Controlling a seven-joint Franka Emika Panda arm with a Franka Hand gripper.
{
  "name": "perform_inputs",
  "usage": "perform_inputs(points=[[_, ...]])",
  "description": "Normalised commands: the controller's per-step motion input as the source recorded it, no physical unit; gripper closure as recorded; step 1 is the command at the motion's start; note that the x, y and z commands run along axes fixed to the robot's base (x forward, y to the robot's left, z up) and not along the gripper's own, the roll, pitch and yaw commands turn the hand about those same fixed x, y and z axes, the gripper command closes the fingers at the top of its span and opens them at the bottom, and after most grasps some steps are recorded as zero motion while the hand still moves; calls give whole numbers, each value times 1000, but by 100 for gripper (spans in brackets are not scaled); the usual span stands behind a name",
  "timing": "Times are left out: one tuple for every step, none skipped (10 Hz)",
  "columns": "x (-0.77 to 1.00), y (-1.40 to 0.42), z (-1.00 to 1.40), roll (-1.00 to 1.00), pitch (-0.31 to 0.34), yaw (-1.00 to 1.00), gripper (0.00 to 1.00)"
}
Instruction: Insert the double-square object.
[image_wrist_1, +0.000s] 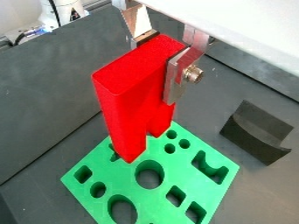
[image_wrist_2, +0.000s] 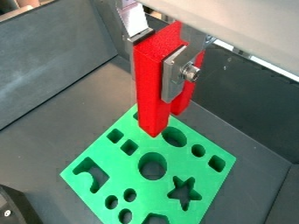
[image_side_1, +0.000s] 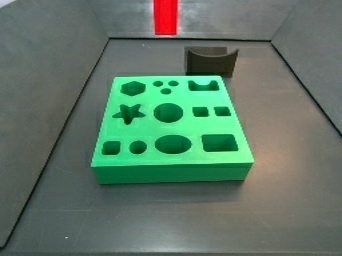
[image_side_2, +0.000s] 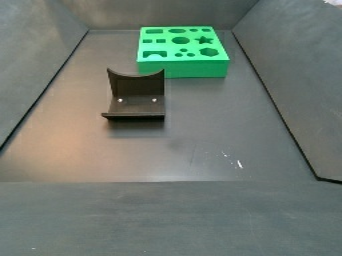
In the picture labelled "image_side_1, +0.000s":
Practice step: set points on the red double-square peg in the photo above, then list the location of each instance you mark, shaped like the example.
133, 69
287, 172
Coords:
165, 17

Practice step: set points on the green foam shape-sorter block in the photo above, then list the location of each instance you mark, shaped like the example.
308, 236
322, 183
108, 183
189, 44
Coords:
169, 130

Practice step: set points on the dark grey curved block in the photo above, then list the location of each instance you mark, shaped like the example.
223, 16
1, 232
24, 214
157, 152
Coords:
209, 61

